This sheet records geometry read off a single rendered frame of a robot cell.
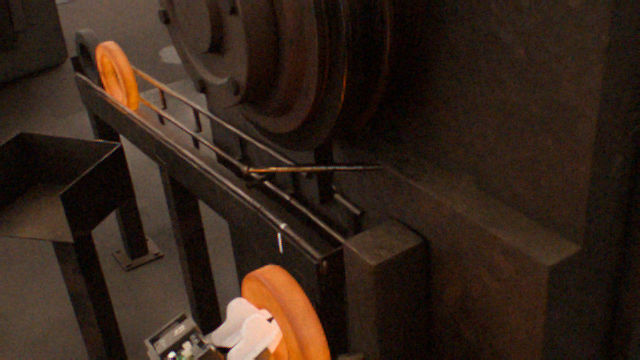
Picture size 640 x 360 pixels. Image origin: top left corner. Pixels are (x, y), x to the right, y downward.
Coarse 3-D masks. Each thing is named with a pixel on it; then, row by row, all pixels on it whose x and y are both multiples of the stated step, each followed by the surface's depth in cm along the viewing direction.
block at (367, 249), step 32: (384, 224) 110; (352, 256) 106; (384, 256) 104; (416, 256) 107; (352, 288) 110; (384, 288) 105; (416, 288) 109; (352, 320) 114; (384, 320) 108; (416, 320) 112; (352, 352) 119; (384, 352) 111; (416, 352) 116
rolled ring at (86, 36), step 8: (80, 32) 206; (88, 32) 205; (80, 40) 208; (88, 40) 203; (96, 40) 204; (80, 48) 213; (88, 48) 204; (80, 56) 215; (88, 56) 216; (96, 56) 202; (80, 64) 218; (88, 64) 216; (96, 64) 203; (88, 72) 216; (96, 72) 217; (96, 80) 215; (104, 88) 207
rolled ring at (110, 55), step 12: (96, 48) 197; (108, 48) 190; (120, 48) 190; (108, 60) 199; (120, 60) 189; (108, 72) 201; (120, 72) 188; (132, 72) 189; (108, 84) 202; (132, 84) 190; (120, 96) 201; (132, 96) 191; (132, 108) 195
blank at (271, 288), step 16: (256, 272) 88; (272, 272) 86; (256, 288) 88; (272, 288) 84; (288, 288) 84; (256, 304) 90; (272, 304) 85; (288, 304) 83; (304, 304) 83; (288, 320) 82; (304, 320) 82; (288, 336) 84; (304, 336) 82; (320, 336) 83; (288, 352) 86; (304, 352) 82; (320, 352) 83
